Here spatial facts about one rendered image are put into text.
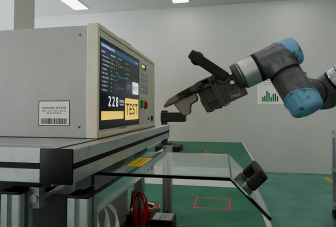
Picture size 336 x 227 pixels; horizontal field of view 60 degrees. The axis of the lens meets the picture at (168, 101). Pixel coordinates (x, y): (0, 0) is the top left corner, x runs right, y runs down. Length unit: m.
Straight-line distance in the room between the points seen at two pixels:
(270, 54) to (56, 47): 0.48
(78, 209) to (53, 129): 0.19
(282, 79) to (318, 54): 5.51
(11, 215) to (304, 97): 0.59
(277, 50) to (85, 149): 0.52
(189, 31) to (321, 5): 2.53
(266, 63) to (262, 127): 5.21
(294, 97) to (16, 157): 0.56
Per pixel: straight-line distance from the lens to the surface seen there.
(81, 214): 0.42
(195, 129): 5.92
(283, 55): 0.75
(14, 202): 0.47
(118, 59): 0.63
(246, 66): 0.74
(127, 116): 0.68
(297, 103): 0.71
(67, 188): 0.53
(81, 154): 0.42
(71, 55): 0.56
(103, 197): 0.48
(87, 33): 0.55
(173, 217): 0.86
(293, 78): 0.72
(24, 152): 0.43
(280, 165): 6.07
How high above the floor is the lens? 1.16
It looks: 2 degrees up
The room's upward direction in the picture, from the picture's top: straight up
